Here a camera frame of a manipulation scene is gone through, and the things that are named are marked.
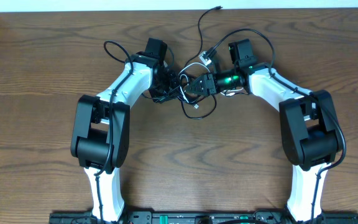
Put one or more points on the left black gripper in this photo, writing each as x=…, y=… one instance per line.
x=174, y=78

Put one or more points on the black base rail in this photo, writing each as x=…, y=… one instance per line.
x=147, y=217

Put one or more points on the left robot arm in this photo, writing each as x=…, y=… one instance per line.
x=100, y=139

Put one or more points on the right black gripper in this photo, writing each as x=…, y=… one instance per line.
x=206, y=83

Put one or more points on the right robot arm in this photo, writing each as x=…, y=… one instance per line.
x=311, y=135

